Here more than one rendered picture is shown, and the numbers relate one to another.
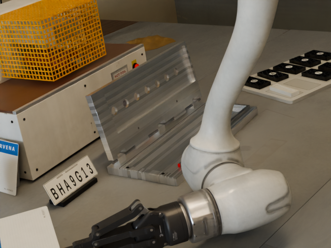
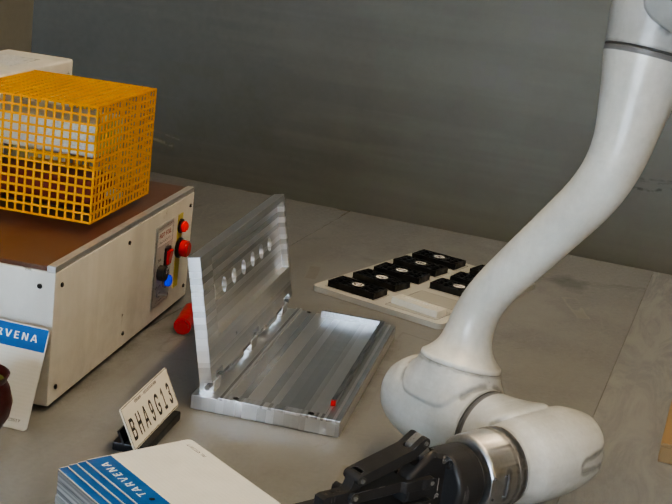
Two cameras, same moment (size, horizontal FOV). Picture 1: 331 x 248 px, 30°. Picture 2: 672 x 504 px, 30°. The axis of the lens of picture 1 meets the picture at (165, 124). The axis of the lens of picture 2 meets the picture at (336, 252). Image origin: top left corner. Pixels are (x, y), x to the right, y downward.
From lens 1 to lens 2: 0.71 m
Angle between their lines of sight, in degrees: 26
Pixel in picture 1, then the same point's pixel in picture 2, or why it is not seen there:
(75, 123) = (107, 311)
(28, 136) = (59, 319)
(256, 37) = (617, 196)
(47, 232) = (234, 480)
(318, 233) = not seen: outside the picture
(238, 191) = (550, 433)
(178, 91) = (272, 280)
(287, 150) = not seen: hidden behind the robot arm
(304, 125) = not seen: hidden behind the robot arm
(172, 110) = (266, 311)
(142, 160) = (252, 389)
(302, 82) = (438, 298)
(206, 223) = (510, 480)
